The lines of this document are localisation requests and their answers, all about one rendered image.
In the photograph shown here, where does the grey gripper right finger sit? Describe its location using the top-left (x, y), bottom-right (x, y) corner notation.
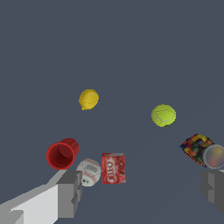
top-left (199, 169), bottom-right (224, 215)

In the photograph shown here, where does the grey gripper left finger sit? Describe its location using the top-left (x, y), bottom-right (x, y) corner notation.
top-left (0, 169), bottom-right (83, 224)

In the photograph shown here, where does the white baseball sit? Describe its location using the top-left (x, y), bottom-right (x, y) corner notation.
top-left (75, 157), bottom-right (102, 187)

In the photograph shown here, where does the multicoloured toy block jar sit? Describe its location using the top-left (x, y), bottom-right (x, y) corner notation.
top-left (179, 133), bottom-right (224, 170)

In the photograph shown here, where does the red plastic cup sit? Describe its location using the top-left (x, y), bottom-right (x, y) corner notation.
top-left (45, 137), bottom-right (80, 171)

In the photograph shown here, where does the red gelatin box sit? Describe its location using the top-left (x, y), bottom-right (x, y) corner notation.
top-left (101, 152), bottom-right (127, 186)

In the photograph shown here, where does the yellow-green tennis ball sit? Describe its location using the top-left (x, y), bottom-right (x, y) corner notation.
top-left (150, 103), bottom-right (177, 128)

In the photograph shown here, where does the yellow lemon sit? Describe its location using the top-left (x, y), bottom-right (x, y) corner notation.
top-left (78, 88), bottom-right (100, 111)

